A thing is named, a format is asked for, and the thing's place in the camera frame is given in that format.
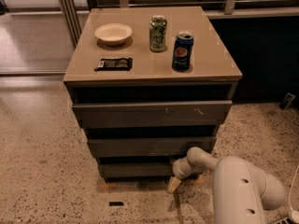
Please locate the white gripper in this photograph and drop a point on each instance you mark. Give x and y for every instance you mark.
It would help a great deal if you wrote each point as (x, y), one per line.
(179, 169)

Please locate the grey drawer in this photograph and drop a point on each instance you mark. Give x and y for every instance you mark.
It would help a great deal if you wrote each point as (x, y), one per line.
(132, 170)
(108, 148)
(151, 114)

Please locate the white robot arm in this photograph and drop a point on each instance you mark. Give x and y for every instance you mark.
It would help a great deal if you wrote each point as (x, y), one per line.
(241, 191)

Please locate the grey drawer cabinet beige top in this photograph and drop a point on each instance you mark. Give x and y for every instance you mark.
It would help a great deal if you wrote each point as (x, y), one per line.
(212, 75)

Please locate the blue pepsi can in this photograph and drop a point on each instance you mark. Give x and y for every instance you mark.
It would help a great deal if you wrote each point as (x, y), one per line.
(182, 51)

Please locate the black snack packet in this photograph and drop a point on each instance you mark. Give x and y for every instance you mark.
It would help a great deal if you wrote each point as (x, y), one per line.
(114, 64)

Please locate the small dark floor object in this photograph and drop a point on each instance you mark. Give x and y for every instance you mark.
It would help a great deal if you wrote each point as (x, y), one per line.
(287, 101)

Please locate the green soda can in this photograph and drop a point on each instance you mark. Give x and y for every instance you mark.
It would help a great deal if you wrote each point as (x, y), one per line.
(157, 30)

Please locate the white bowl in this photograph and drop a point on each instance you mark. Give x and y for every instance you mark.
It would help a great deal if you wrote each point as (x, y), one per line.
(113, 34)

